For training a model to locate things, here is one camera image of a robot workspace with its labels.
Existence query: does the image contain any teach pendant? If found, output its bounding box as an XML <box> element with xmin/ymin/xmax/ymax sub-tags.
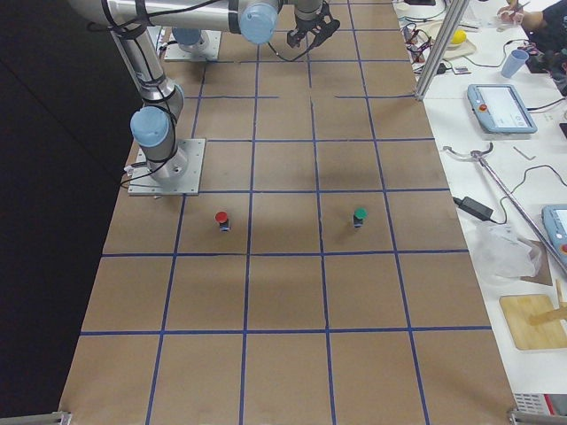
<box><xmin>467</xmin><ymin>84</ymin><xmax>538</xmax><ymax>135</ymax></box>
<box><xmin>541</xmin><ymin>204</ymin><xmax>566</xmax><ymax>273</ymax></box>

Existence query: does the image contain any left corner metal bracket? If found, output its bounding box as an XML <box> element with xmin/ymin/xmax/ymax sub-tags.
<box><xmin>0</xmin><ymin>411</ymin><xmax>73</xmax><ymax>425</ymax></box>

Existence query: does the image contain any red push button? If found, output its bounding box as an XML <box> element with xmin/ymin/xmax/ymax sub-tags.
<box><xmin>214</xmin><ymin>211</ymin><xmax>231</xmax><ymax>232</ymax></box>

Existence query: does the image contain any corner metal bracket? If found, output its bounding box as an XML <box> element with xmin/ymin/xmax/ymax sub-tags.
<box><xmin>0</xmin><ymin>411</ymin><xmax>73</xmax><ymax>425</ymax></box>
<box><xmin>508</xmin><ymin>409</ymin><xmax>567</xmax><ymax>425</ymax></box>

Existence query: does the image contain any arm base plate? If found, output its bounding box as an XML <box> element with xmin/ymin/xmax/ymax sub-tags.
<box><xmin>127</xmin><ymin>139</ymin><xmax>206</xmax><ymax>196</ymax></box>
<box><xmin>163</xmin><ymin>30</ymin><xmax>221</xmax><ymax>62</ymax></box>

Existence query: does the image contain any clear plastic bag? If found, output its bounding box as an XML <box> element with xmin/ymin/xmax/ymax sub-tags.
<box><xmin>472</xmin><ymin>222</ymin><xmax>542</xmax><ymax>279</ymax></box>

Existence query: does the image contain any blue plastic cup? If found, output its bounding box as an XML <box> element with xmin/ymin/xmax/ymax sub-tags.
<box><xmin>501</xmin><ymin>49</ymin><xmax>530</xmax><ymax>79</ymax></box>

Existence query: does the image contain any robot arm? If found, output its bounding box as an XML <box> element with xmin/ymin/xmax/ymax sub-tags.
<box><xmin>172</xmin><ymin>27</ymin><xmax>209</xmax><ymax>52</ymax></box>
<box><xmin>70</xmin><ymin>1</ymin><xmax>285</xmax><ymax>189</ymax></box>

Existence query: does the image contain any green push button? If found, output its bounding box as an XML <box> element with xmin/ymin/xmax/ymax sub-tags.
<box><xmin>353</xmin><ymin>207</ymin><xmax>368</xmax><ymax>228</ymax></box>

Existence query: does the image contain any person's hand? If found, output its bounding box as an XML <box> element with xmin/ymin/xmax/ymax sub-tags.
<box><xmin>496</xmin><ymin>1</ymin><xmax>529</xmax><ymax>25</ymax></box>

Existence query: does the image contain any black power adapter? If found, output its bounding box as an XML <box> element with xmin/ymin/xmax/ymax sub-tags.
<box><xmin>456</xmin><ymin>197</ymin><xmax>493</xmax><ymax>221</ymax></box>

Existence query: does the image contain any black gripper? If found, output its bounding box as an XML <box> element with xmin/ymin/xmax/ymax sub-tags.
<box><xmin>286</xmin><ymin>17</ymin><xmax>323</xmax><ymax>46</ymax></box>

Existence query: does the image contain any aluminium side post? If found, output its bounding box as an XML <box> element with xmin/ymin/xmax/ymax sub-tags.
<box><xmin>415</xmin><ymin>0</ymin><xmax>469</xmax><ymax>101</ymax></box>

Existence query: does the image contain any metal walking cane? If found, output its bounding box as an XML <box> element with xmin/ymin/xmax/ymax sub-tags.
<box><xmin>441</xmin><ymin>142</ymin><xmax>566</xmax><ymax>274</ymax></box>

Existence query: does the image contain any wooden cutting board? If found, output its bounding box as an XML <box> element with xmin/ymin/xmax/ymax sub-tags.
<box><xmin>499</xmin><ymin>295</ymin><xmax>566</xmax><ymax>351</ymax></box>

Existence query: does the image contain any right corner metal bracket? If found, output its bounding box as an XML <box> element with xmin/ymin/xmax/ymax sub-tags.
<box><xmin>508</xmin><ymin>409</ymin><xmax>567</xmax><ymax>425</ymax></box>

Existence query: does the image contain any yellow ball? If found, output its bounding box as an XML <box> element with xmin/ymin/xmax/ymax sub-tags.
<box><xmin>449</xmin><ymin>29</ymin><xmax>467</xmax><ymax>49</ymax></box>

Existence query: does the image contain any beige tray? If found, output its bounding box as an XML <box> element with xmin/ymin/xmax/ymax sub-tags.
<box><xmin>417</xmin><ymin>22</ymin><xmax>477</xmax><ymax>59</ymax></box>

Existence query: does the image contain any lower teach pendant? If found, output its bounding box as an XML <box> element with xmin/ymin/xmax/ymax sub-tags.
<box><xmin>541</xmin><ymin>204</ymin><xmax>566</xmax><ymax>273</ymax></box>

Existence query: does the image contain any upper teach pendant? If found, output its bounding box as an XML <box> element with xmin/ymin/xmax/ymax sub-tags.
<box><xmin>467</xmin><ymin>84</ymin><xmax>538</xmax><ymax>135</ymax></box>

